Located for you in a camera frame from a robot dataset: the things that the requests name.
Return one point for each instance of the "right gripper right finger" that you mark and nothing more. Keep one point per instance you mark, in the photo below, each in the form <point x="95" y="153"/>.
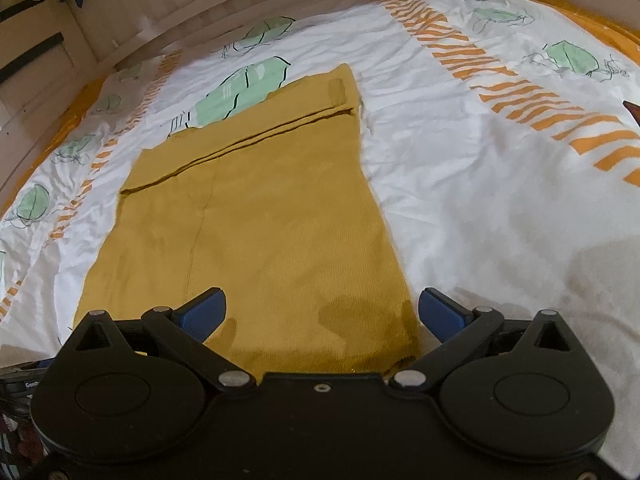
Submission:
<point x="520" y="388"/>

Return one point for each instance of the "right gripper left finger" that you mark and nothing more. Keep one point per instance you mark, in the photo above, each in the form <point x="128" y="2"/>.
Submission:
<point x="122" y="387"/>

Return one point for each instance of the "mustard yellow knit sweater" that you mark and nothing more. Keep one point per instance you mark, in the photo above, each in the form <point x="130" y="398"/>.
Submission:
<point x="272" y="207"/>

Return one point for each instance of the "white leaf-print duvet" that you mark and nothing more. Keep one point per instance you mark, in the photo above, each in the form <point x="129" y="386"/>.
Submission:
<point x="494" y="136"/>

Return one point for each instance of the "light wooden bed frame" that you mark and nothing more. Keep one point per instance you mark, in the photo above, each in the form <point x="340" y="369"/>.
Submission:
<point x="53" y="49"/>

